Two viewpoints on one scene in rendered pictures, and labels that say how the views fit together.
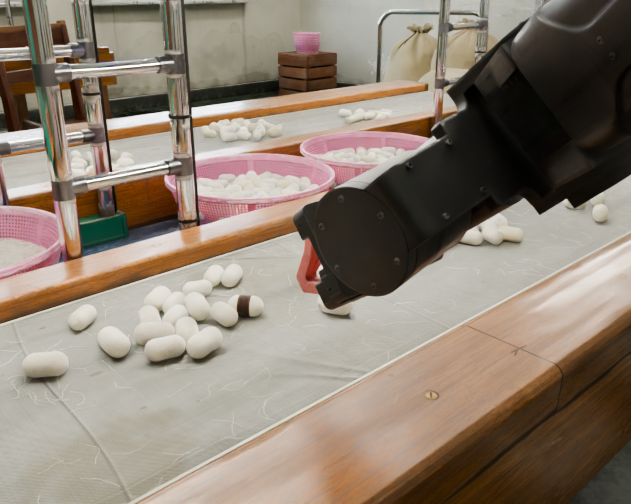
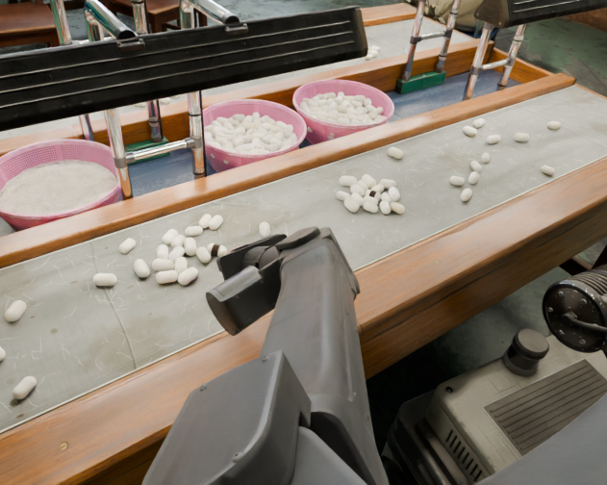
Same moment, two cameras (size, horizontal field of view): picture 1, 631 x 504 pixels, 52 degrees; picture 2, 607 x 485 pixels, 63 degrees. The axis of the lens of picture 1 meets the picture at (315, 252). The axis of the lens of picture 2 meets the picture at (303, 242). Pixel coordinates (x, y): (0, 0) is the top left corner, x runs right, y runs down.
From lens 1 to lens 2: 0.34 m
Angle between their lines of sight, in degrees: 20
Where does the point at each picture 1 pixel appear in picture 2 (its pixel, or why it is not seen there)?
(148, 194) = (185, 125)
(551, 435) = not seen: hidden behind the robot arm
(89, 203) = (145, 132)
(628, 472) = (488, 321)
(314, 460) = (217, 366)
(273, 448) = (201, 356)
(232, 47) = not seen: outside the picture
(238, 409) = (195, 322)
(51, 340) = (110, 258)
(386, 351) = not seen: hidden behind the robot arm
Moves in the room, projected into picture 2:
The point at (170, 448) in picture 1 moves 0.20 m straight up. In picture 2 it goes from (158, 341) to (139, 241)
